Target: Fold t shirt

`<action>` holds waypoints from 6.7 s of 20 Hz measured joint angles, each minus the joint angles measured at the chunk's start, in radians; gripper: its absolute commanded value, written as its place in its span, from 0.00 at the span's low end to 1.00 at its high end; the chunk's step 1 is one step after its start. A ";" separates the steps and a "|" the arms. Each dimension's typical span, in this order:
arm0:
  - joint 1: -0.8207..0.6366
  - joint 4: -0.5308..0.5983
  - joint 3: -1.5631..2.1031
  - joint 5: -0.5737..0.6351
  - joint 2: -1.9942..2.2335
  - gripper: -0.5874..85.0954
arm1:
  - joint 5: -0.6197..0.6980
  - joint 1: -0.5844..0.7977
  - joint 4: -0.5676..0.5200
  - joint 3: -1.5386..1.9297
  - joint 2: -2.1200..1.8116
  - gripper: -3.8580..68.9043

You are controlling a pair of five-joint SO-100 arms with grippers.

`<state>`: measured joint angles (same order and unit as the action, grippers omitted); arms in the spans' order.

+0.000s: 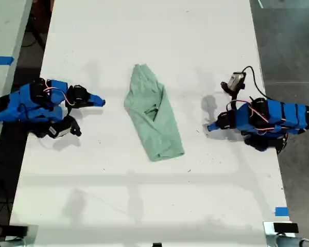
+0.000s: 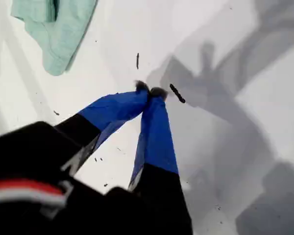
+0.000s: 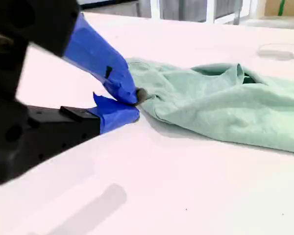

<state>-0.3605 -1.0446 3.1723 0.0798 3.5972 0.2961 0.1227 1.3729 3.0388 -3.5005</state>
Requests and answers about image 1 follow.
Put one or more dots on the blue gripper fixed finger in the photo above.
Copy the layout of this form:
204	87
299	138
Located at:
92	103
214	128

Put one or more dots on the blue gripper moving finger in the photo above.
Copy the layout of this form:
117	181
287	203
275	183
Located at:
95	98
213	124

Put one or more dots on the pale green T-shirt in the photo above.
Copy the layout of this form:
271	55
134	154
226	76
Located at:
152	115

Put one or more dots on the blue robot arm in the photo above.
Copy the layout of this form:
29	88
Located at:
31	113
285	113

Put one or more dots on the long blue tape strip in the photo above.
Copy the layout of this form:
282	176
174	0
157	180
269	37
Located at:
1	60

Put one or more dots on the pale side table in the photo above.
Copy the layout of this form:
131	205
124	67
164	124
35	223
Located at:
2	31

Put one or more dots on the short blue tape strip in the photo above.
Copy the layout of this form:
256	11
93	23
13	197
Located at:
282	211

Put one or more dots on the small black box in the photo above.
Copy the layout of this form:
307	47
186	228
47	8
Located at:
285	227
18	230

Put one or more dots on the small black clamp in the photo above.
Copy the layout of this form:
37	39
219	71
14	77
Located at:
157	244

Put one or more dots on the grey pipe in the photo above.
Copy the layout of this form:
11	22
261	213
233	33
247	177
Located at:
7	243
296	242

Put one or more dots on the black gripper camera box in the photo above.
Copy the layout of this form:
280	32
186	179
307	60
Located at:
234	80
59	130

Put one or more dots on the metal corner bracket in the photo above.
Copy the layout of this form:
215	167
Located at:
269	236
32	235

